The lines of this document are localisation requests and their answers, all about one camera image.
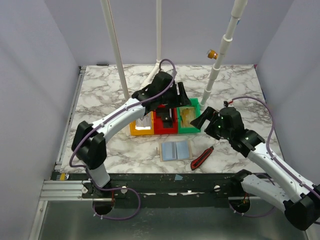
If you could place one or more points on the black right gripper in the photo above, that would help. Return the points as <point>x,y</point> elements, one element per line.
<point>210,120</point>

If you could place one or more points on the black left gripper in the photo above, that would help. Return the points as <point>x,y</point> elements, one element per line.
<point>180,100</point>

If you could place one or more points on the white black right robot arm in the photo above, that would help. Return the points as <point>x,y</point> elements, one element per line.
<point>297,197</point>

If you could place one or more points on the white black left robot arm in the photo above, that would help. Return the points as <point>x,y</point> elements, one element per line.
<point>90,140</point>

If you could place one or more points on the gold card in green bin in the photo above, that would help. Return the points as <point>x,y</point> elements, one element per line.
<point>187,114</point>

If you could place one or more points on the black VIP card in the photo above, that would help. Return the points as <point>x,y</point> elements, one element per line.
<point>164,116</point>

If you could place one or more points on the silver VIP card front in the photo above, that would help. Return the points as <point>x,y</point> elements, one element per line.
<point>144,123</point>

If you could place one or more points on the red plastic bin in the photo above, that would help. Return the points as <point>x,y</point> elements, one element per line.
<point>158,126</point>

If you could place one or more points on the red black utility knife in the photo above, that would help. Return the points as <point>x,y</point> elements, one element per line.
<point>196,163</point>

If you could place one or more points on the orange knob on pipe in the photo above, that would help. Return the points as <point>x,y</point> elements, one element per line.
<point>211,54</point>

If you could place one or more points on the yellow plastic bin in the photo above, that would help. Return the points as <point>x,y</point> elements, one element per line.
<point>135,132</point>

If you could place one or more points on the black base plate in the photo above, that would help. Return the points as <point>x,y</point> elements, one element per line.
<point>168,190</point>

